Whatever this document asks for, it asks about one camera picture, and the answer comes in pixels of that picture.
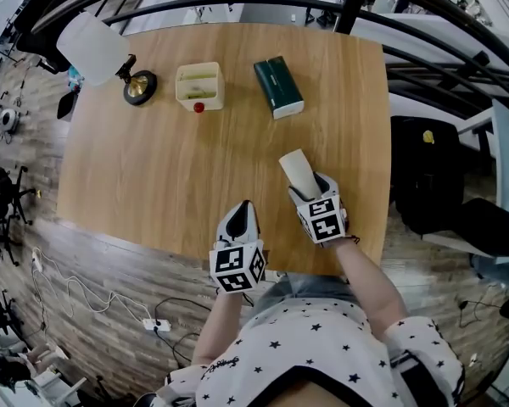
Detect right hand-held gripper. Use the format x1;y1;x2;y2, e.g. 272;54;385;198
288;171;350;245

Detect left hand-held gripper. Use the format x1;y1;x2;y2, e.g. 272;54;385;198
210;200;267;294

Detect person's left forearm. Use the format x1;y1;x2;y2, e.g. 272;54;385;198
191;288;255;366

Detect person's right forearm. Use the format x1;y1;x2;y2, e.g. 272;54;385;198
333;237;409;343

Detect grey denim shorts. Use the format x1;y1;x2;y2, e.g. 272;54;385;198
254;271;362;314

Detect green and white tissue box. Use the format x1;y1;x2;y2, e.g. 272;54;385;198
253;55;305;120

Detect black office chair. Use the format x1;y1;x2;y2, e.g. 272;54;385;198
389;115;509;259
0;165;37;267
14;0;76;75

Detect cream organizer box red knob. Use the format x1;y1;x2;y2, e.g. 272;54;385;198
175;61;226;114

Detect white star print shirt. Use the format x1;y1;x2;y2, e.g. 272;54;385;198
152;301;467;407

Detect white shade brass desk lamp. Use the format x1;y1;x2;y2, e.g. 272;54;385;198
56;11;158;107

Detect round white device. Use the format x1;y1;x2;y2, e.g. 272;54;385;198
0;107;20;133

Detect black cable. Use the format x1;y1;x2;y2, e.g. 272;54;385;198
154;297;214;367

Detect white cable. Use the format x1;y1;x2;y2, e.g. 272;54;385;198
31;248;154;326

